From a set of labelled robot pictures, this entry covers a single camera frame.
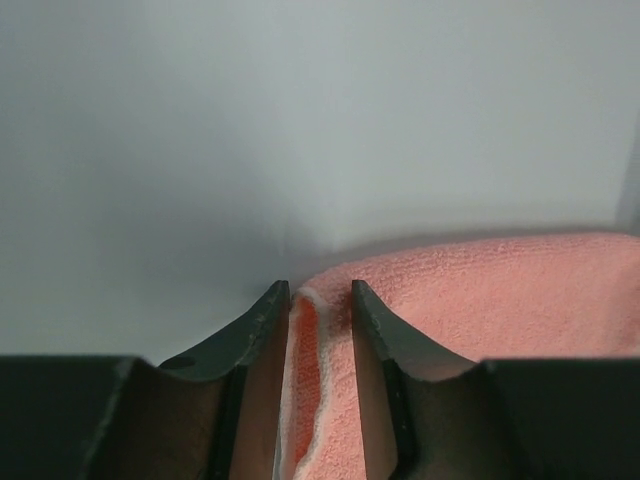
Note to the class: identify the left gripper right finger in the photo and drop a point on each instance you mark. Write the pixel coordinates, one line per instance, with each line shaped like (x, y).
(429, 413)

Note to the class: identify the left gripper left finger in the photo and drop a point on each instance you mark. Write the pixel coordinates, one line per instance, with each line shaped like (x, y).
(210, 412)

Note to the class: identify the pink towel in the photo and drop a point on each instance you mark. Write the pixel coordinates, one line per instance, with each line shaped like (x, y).
(550, 295)

